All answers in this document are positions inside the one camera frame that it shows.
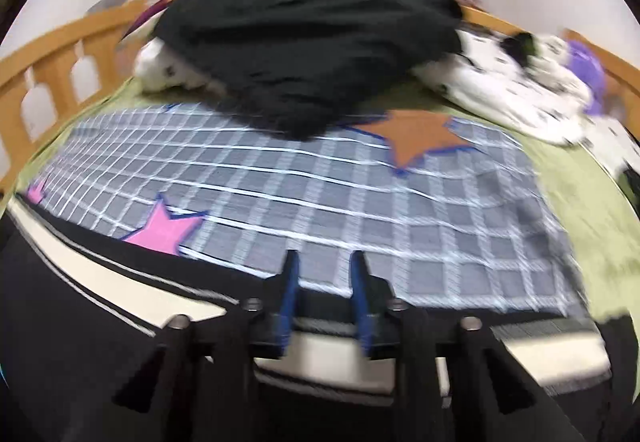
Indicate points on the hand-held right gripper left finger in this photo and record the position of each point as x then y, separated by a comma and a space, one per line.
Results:
289, 294

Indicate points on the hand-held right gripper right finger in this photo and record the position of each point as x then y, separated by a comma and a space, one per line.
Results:
361, 302

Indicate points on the black pants with white waistband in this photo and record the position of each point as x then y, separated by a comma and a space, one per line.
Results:
60, 322

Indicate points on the grey checkered star bedsheet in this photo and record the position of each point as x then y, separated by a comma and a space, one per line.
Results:
350, 202

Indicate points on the grey plaid star bedsheet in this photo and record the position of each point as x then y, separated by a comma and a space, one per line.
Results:
575, 182

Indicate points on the black crumpled garment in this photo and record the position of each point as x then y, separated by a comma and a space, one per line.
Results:
300, 47

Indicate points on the white quilt with black spots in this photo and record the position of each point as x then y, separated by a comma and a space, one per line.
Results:
500, 87

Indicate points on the multicoloured patterned pillow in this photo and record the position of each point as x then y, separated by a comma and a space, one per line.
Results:
145, 17

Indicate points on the purple plush toy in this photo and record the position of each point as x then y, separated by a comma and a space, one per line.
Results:
587, 67

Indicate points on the wooden bed frame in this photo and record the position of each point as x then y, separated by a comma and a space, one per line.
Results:
55, 52

